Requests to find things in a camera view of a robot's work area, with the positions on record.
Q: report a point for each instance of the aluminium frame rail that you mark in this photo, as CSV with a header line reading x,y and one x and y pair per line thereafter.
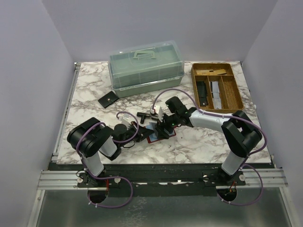
x,y
61,179

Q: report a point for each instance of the brown cardboard piece in tray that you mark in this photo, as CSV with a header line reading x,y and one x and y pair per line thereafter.
x,y
211,72

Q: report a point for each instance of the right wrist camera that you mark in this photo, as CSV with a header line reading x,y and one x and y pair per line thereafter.
x,y
157,111

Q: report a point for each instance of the white cards in tray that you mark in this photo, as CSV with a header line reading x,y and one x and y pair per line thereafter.
x,y
215,93

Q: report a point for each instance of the black items in tray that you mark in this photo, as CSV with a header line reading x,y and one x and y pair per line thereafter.
x,y
202,93

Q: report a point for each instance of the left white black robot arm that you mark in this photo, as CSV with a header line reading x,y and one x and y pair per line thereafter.
x,y
93,138

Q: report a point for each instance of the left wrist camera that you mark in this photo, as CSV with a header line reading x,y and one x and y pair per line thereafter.
x,y
126,120

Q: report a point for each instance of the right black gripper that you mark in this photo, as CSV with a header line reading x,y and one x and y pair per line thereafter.
x,y
160,128

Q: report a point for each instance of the red card holder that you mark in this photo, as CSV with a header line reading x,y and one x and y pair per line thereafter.
x,y
159,133

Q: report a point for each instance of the black T-shaped part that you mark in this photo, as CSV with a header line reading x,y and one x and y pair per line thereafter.
x,y
142,116

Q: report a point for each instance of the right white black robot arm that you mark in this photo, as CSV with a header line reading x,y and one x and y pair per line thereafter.
x,y
241,134

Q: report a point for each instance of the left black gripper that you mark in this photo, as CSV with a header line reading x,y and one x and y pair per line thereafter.
x,y
141,132

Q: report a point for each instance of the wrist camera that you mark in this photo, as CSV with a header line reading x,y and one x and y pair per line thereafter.
x,y
157,111
126,120

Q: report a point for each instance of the black mounting base rail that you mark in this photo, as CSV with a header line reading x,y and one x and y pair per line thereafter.
x,y
155,180

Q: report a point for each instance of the green plastic storage box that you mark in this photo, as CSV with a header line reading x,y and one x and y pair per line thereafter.
x,y
146,68

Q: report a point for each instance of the light blue card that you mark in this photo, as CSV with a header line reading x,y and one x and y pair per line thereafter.
x,y
152,138

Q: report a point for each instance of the brown woven organizer tray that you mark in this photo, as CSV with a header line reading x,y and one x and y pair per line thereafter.
x,y
229,90

